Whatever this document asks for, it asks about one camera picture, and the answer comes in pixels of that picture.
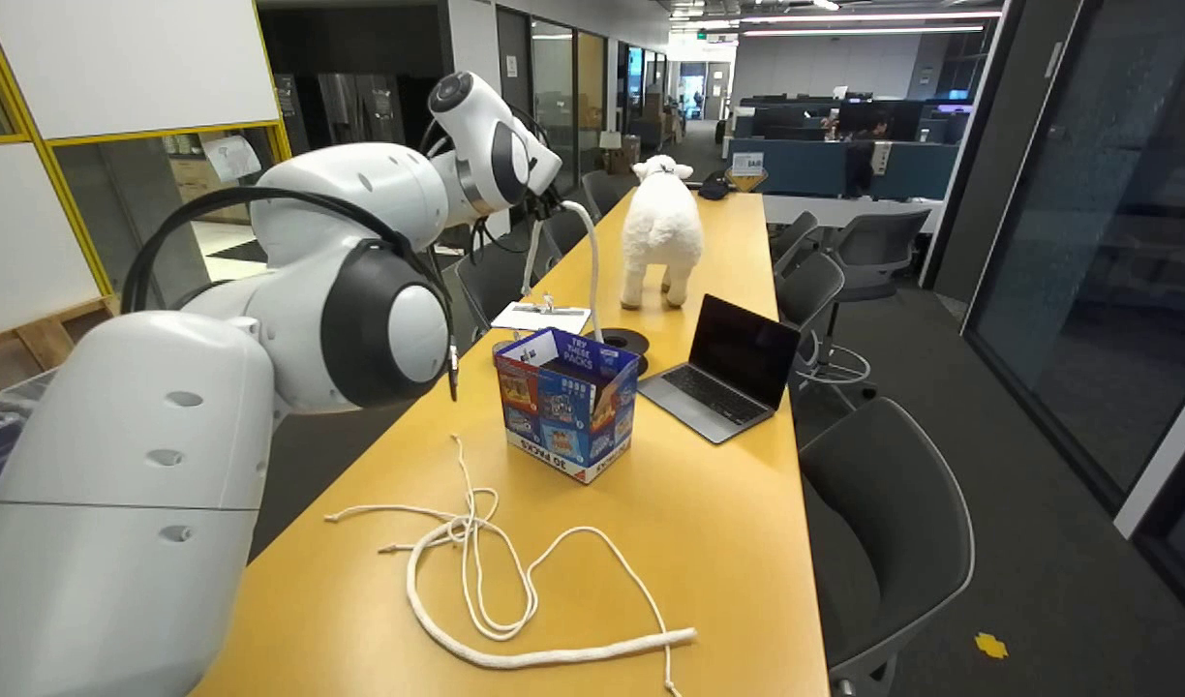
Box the thin white cord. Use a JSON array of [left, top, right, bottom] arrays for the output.
[[522, 519, 687, 697], [322, 433, 548, 648]]

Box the blue cardboard box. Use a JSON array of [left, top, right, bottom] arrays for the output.
[[491, 324, 645, 488]]

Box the grey office chair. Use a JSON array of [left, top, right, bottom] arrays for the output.
[[450, 237, 548, 340], [539, 191, 606, 260], [578, 167, 638, 220], [766, 208, 825, 268], [829, 206, 939, 302], [800, 388, 979, 697], [771, 244, 880, 394]]

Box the white paper sheet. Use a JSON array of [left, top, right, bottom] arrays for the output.
[[490, 300, 596, 340]]

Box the white plush sheep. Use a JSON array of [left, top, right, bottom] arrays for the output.
[[618, 151, 709, 314]]

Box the black filament spool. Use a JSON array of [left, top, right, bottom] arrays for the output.
[[589, 324, 656, 381]]

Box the stainless steel cabinet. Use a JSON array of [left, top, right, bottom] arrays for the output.
[[314, 71, 424, 148]]

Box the grey open laptop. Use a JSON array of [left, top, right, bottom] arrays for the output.
[[636, 291, 806, 448]]

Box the blue cubicle partition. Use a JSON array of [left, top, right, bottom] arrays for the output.
[[727, 131, 962, 206]]

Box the white paper sign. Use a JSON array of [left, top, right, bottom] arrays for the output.
[[202, 131, 269, 188]]

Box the wooden pallet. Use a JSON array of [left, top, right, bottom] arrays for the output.
[[0, 302, 118, 402]]

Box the grey plastic bin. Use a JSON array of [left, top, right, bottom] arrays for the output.
[[0, 363, 95, 421]]

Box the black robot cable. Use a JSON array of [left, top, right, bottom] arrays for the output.
[[118, 184, 464, 408]]

